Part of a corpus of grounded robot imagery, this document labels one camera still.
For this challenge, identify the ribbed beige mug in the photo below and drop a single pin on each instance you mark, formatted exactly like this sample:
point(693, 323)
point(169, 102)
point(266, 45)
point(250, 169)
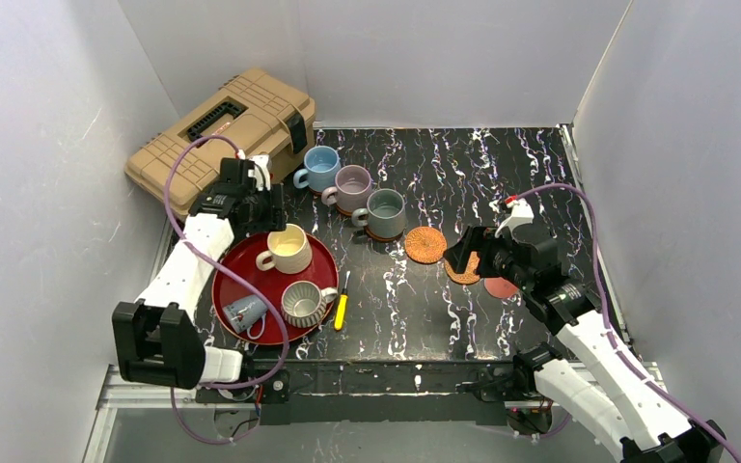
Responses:
point(304, 303)

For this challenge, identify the woven rattan coaster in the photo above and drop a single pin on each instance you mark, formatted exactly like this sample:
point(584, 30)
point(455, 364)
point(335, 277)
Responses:
point(425, 245)
point(469, 276)

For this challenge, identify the light blue mug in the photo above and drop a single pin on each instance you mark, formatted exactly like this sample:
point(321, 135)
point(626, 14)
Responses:
point(320, 166)

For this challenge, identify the dark grey mug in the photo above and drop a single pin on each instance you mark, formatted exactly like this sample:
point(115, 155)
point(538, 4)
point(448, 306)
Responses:
point(383, 217)

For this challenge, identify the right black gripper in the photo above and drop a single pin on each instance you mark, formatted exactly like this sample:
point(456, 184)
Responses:
point(480, 249)

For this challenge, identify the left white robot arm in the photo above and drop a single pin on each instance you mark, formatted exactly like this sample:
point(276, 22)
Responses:
point(155, 336)

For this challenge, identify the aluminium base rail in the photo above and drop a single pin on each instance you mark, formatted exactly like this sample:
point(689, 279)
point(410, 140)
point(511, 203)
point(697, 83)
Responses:
point(346, 411)

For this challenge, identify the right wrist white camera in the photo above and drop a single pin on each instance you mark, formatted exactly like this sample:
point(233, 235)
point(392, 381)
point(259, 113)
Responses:
point(519, 213)

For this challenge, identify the lilac mug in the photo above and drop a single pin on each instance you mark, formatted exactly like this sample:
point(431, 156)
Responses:
point(353, 185)

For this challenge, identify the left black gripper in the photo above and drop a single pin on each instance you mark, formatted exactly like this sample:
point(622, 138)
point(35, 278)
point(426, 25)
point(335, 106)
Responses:
point(267, 213)

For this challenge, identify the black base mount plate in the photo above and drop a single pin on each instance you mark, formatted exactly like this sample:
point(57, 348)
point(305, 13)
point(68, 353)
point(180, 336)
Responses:
point(276, 390)

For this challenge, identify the yellow handled screwdriver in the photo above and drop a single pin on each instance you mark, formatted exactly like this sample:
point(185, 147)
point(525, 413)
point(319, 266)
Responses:
point(342, 304)

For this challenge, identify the small white grey mug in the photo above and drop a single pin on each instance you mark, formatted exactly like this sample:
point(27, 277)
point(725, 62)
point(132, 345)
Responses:
point(247, 316)

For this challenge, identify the tan plastic toolbox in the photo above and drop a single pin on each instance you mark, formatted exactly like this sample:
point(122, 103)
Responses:
point(257, 112)

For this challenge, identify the red apple coaster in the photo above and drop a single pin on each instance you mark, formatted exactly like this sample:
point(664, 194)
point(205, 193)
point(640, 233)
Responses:
point(500, 288)

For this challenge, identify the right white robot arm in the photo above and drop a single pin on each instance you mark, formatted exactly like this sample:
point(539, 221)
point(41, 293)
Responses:
point(622, 407)

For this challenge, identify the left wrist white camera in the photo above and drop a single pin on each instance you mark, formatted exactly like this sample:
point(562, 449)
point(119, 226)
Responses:
point(261, 171)

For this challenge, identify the cream yellow mug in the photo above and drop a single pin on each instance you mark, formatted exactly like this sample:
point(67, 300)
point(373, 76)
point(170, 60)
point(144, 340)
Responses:
point(288, 251)

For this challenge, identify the wrist white camera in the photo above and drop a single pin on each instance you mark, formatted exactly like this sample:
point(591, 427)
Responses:
point(261, 171)
point(519, 213)

